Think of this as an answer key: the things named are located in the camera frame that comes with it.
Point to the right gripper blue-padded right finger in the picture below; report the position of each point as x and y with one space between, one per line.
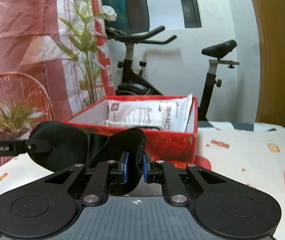
165 174

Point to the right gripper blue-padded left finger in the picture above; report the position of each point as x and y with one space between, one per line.
102 177

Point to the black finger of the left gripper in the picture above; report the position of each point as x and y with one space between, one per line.
38 146

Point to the black sleep eye mask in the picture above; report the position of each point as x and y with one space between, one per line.
71 145

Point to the white medical mask package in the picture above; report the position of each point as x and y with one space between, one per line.
170 114

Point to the red strawberry cardboard box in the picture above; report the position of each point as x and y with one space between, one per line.
178 148

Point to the small white mask packet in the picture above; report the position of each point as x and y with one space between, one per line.
128 125

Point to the black exercise bike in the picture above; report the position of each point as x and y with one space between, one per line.
157 65

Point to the white patterned table cloth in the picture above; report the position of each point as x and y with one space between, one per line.
241 196

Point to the pink printed backdrop cloth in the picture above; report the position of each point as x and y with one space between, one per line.
54 61

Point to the dark framed window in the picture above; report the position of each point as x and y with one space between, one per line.
138 16

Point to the wooden door frame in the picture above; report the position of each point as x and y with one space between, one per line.
270 16

